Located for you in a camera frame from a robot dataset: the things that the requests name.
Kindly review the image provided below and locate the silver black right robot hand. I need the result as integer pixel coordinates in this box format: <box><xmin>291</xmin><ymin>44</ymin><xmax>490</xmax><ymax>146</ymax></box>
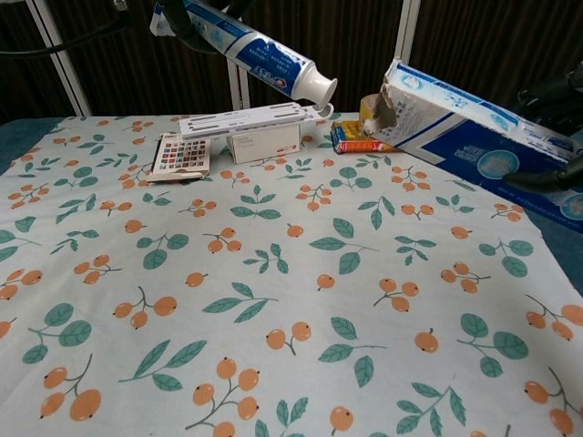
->
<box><xmin>505</xmin><ymin>58</ymin><xmax>583</xmax><ymax>192</ymax></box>

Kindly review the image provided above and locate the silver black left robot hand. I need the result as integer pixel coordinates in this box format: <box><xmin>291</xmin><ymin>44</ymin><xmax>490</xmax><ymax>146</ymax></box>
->
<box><xmin>161</xmin><ymin>0</ymin><xmax>259</xmax><ymax>55</ymax></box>

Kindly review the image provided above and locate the blue white toothpaste tube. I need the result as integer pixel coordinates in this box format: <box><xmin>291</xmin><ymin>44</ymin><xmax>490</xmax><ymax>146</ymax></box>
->
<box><xmin>149</xmin><ymin>0</ymin><xmax>339</xmax><ymax>105</ymax></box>

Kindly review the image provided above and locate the blue white toothpaste box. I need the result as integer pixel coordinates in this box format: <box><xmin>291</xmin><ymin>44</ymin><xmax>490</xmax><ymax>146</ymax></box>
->
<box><xmin>372</xmin><ymin>57</ymin><xmax>583</xmax><ymax>229</ymax></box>

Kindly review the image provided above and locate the small white cardboard box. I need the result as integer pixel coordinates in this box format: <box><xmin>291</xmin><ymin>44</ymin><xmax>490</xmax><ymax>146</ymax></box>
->
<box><xmin>226</xmin><ymin>123</ymin><xmax>302</xmax><ymax>165</ymax></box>

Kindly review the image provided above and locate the colourful flat small box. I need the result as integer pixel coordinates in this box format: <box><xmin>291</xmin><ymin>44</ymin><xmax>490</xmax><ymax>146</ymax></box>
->
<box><xmin>330</xmin><ymin>120</ymin><xmax>397</xmax><ymax>156</ymax></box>

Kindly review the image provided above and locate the white plastic folding stand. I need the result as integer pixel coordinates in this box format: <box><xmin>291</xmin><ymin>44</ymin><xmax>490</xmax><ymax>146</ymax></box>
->
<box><xmin>178</xmin><ymin>102</ymin><xmax>336</xmax><ymax>138</ymax></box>

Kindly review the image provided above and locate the card with colourful squares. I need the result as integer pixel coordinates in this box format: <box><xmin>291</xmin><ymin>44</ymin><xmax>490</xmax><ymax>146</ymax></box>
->
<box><xmin>145</xmin><ymin>132</ymin><xmax>213</xmax><ymax>184</ymax></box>

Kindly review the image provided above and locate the yellow packing tape roll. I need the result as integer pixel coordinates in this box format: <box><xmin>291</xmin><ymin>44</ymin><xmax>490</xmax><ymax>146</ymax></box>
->
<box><xmin>359</xmin><ymin>93</ymin><xmax>388</xmax><ymax>127</ymax></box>

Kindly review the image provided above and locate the orange fruit print tablecloth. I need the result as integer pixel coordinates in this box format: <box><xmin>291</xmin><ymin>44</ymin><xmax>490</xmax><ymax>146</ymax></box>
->
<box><xmin>0</xmin><ymin>111</ymin><xmax>583</xmax><ymax>437</ymax></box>

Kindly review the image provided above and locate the white screen frame post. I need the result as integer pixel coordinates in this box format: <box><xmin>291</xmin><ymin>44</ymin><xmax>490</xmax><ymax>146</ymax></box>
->
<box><xmin>392</xmin><ymin>0</ymin><xmax>423</xmax><ymax>69</ymax></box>
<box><xmin>226</xmin><ymin>58</ymin><xmax>251</xmax><ymax>110</ymax></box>
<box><xmin>25</xmin><ymin>0</ymin><xmax>95</xmax><ymax>117</ymax></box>

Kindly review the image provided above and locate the black cable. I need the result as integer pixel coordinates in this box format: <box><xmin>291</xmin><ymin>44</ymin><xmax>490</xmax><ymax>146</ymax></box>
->
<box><xmin>0</xmin><ymin>0</ymin><xmax>134</xmax><ymax>58</ymax></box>

